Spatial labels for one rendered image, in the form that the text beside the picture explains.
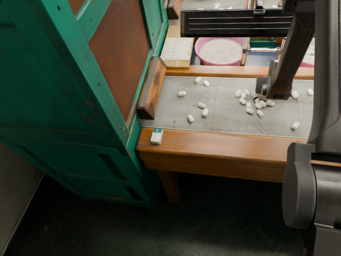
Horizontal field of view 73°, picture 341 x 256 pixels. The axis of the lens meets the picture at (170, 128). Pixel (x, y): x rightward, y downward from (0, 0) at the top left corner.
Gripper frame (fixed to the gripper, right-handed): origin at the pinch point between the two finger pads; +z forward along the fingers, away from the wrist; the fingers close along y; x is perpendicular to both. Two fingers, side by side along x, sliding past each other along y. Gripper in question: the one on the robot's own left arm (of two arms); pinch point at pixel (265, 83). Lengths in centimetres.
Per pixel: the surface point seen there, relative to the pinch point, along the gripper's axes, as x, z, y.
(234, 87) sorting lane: 2.1, 0.5, 12.6
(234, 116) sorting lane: 12.2, -11.9, 12.8
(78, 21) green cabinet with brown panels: -18, -58, 50
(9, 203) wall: 72, -10, 136
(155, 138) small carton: 19, -27, 42
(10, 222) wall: 84, -12, 137
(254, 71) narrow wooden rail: -4.5, 4.8, 4.4
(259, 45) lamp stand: -16.3, 31.0, -0.3
